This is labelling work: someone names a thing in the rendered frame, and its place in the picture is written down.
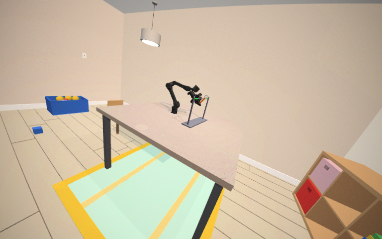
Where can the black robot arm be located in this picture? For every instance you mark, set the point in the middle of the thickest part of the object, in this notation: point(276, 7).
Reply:
point(176, 103)

